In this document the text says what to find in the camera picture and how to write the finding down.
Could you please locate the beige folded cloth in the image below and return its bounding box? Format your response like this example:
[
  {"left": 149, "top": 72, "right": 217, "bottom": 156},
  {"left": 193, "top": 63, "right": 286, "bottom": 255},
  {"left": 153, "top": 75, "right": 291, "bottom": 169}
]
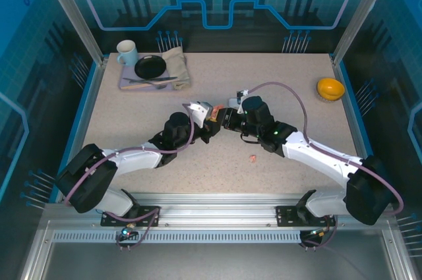
[{"left": 161, "top": 45, "right": 192, "bottom": 91}]

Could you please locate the black round plate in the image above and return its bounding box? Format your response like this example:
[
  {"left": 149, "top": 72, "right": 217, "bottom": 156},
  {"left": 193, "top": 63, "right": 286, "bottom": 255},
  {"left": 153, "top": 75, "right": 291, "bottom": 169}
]
[{"left": 134, "top": 55, "right": 167, "bottom": 80}]

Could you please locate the lavender serving tray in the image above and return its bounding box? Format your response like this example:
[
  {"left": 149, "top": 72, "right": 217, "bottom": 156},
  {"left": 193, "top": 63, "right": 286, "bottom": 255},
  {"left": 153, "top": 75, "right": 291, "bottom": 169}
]
[{"left": 117, "top": 55, "right": 192, "bottom": 92}]

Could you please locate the yellow patterned bowl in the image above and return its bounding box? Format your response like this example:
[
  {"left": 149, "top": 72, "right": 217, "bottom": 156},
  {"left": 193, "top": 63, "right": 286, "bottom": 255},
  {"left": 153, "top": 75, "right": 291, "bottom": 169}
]
[{"left": 316, "top": 76, "right": 346, "bottom": 103}]

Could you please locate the light blue mug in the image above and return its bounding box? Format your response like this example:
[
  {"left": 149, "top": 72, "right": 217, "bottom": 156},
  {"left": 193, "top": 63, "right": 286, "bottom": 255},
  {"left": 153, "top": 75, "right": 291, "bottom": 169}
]
[{"left": 115, "top": 40, "right": 140, "bottom": 67}]

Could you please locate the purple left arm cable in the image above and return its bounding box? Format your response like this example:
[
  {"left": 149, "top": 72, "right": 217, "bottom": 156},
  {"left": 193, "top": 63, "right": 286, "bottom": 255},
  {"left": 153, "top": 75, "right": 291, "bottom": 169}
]
[{"left": 62, "top": 103, "right": 195, "bottom": 252}]

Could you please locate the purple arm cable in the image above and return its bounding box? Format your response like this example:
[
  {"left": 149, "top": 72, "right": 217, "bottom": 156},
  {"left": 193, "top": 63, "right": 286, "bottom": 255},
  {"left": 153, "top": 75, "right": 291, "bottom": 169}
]
[
  {"left": 247, "top": 81, "right": 405, "bottom": 252},
  {"left": 62, "top": 103, "right": 195, "bottom": 252}
]

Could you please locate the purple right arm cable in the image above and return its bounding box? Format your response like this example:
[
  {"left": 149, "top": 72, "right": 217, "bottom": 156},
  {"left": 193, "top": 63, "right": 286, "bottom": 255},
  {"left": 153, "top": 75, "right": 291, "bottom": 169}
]
[{"left": 247, "top": 81, "right": 405, "bottom": 252}]

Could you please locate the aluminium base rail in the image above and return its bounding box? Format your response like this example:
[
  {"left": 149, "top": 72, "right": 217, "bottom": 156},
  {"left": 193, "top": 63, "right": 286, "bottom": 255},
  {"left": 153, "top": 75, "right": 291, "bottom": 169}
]
[{"left": 98, "top": 192, "right": 377, "bottom": 228}]

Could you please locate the slotted grey cable duct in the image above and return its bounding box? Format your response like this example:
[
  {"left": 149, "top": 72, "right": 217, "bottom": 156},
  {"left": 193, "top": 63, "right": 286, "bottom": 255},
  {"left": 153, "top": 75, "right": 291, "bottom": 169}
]
[{"left": 51, "top": 229, "right": 303, "bottom": 244}]

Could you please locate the black lit cable connector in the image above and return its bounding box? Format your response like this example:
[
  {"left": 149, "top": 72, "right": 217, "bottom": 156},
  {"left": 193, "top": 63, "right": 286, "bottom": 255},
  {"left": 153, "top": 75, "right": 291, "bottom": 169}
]
[
  {"left": 119, "top": 223, "right": 138, "bottom": 240},
  {"left": 308, "top": 227, "right": 331, "bottom": 240}
]

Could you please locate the aluminium frame post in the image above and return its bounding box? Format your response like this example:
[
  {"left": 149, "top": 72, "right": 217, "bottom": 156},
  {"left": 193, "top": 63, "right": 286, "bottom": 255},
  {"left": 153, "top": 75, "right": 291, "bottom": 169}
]
[
  {"left": 35, "top": 0, "right": 110, "bottom": 67},
  {"left": 331, "top": 0, "right": 390, "bottom": 67}
]

